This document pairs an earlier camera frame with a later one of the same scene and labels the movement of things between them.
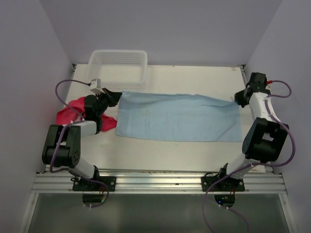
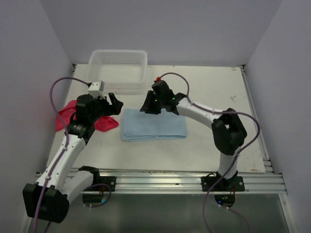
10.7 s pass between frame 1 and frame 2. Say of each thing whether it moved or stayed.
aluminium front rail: stayed
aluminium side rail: stayed
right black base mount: stayed
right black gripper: moved
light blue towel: moved
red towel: stayed
